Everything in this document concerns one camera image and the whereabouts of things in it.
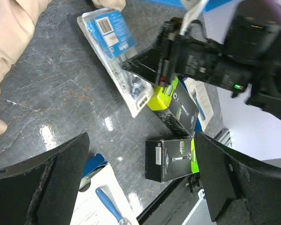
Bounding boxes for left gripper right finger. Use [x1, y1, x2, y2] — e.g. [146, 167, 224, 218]
[194, 132, 281, 225]

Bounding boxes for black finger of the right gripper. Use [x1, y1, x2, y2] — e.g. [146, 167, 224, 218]
[121, 42, 169, 86]

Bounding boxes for clear blister razor pack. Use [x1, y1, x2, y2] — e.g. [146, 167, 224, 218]
[77, 8, 153, 118]

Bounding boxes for white razor box right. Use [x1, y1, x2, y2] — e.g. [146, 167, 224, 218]
[183, 78, 214, 131]

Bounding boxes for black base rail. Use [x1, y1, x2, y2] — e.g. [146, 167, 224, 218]
[137, 173, 203, 225]

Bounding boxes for white box blue razor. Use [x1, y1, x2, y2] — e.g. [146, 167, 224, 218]
[70, 153, 139, 225]

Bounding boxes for beige cloth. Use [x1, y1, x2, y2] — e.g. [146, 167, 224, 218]
[0, 0, 126, 141]

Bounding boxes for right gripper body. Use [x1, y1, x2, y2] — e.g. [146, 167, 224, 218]
[155, 17, 254, 91]

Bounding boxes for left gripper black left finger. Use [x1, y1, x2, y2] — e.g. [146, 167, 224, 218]
[0, 133, 89, 225]

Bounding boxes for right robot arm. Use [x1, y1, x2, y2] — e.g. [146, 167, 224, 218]
[122, 0, 281, 120]

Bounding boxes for blue shelf unit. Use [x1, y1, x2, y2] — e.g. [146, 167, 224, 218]
[143, 0, 232, 12]

